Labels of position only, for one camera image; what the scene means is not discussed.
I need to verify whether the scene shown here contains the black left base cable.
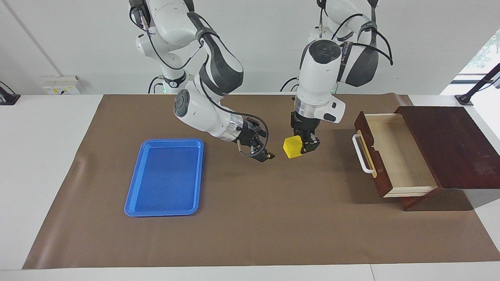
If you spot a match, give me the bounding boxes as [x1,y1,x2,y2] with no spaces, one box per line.
[280,77,299,92]

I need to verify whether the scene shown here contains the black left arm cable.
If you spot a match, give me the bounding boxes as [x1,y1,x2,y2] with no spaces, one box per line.
[318,0,393,67]

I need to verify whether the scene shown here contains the blue plastic tray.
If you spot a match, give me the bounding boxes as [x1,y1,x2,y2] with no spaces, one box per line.
[124,138,204,217]

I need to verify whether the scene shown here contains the black base cable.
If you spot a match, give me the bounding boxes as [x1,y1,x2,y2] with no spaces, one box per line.
[148,76,164,94]
[280,77,299,92]

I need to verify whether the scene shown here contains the brown table mat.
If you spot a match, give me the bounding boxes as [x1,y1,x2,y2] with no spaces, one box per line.
[22,93,500,270]

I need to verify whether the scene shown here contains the wooden drawer with white handle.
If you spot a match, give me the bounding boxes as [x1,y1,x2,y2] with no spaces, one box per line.
[353,111,439,198]

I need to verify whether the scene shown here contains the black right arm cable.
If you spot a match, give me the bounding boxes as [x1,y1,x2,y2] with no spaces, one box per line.
[131,0,271,157]

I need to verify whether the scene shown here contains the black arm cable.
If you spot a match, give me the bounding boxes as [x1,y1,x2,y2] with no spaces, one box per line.
[318,0,393,67]
[131,0,271,157]

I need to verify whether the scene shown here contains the black pole stand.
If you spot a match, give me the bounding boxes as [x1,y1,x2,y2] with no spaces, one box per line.
[455,62,500,107]

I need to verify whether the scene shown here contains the black right base cable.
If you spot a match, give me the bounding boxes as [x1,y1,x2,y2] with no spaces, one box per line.
[148,76,164,94]

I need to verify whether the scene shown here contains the white wall socket box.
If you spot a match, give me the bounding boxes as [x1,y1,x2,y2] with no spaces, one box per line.
[42,76,81,95]

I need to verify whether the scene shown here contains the dark wooden cabinet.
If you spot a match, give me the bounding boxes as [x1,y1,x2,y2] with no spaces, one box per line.
[395,106,500,212]

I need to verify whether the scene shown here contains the yellow cube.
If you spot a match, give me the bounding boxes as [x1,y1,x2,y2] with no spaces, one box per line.
[283,135,304,159]

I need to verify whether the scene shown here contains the black clamp mount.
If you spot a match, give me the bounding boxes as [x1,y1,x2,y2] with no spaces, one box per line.
[0,81,21,106]

